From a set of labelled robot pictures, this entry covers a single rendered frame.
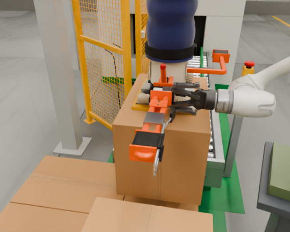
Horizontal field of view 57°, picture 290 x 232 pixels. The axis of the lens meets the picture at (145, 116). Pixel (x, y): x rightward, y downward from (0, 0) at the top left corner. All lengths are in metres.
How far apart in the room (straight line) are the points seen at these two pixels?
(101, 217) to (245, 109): 0.61
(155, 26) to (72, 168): 1.01
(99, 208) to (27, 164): 1.87
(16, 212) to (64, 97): 1.21
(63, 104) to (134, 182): 1.43
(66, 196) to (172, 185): 0.62
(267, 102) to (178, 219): 0.50
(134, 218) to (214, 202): 1.43
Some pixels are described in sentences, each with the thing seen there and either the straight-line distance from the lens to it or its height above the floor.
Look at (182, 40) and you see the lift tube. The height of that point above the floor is 1.37.
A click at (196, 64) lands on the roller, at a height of 0.53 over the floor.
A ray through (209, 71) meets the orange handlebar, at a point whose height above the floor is 1.20.
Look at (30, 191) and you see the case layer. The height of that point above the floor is 0.54.
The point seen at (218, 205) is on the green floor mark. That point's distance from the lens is 2.28.
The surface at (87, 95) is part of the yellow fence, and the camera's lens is 3.05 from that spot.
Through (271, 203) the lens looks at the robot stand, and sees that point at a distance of 1.34.
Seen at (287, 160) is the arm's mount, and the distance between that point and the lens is 1.51.
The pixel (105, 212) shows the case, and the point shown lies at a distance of 0.94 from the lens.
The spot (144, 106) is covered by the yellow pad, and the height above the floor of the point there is 1.09.
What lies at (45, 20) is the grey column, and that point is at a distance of 2.31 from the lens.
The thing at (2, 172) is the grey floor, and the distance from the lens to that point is 2.78.
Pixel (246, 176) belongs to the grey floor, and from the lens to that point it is 2.59.
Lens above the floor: 1.66
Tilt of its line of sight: 31 degrees down
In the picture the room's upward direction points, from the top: straight up
